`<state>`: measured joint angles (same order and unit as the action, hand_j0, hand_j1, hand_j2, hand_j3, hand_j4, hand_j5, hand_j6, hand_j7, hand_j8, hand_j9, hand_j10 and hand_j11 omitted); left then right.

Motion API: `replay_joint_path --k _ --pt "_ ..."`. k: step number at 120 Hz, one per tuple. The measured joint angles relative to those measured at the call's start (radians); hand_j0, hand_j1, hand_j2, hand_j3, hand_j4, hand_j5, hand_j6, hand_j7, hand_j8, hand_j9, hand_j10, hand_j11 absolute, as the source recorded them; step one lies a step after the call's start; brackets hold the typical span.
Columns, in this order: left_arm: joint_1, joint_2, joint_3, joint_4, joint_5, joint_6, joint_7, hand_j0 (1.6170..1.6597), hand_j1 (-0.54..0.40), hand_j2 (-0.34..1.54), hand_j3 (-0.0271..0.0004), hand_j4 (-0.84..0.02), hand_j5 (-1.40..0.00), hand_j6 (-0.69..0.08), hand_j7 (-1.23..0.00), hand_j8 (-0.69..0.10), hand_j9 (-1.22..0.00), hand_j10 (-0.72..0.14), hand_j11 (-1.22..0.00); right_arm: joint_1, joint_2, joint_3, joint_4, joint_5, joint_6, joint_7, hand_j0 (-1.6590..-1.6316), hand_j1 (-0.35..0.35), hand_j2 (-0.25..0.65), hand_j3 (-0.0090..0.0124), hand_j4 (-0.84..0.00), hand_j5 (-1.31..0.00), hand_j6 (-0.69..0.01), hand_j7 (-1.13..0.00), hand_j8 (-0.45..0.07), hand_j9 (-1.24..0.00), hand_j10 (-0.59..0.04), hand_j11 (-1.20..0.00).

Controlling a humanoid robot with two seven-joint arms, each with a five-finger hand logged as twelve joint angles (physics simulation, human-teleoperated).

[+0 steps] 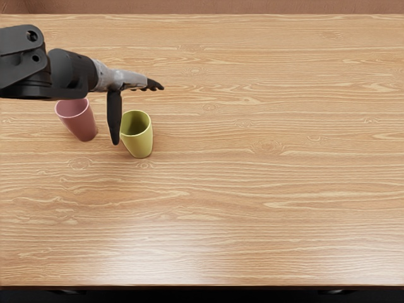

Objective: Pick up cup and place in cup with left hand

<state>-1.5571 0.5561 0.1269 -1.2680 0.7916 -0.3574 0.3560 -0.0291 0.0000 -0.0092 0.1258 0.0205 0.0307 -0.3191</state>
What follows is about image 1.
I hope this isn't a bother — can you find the pink cup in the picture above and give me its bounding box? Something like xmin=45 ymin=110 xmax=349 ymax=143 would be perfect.
xmin=54 ymin=97 xmax=98 ymax=143

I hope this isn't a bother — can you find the yellow-green cup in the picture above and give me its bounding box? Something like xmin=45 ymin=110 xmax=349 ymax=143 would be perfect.
xmin=119 ymin=109 xmax=153 ymax=159

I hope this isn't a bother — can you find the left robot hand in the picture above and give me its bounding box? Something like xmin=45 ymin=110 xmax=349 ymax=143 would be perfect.
xmin=90 ymin=58 xmax=165 ymax=146

